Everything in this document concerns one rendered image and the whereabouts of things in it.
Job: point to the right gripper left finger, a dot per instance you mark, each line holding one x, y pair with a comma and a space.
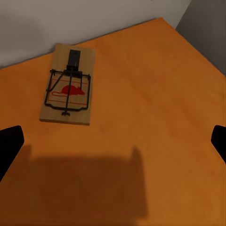
11, 141

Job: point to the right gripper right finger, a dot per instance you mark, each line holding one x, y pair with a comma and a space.
218, 139

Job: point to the mousetrap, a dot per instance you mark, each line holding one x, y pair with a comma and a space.
68, 93

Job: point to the cabinet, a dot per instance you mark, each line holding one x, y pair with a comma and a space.
146, 159

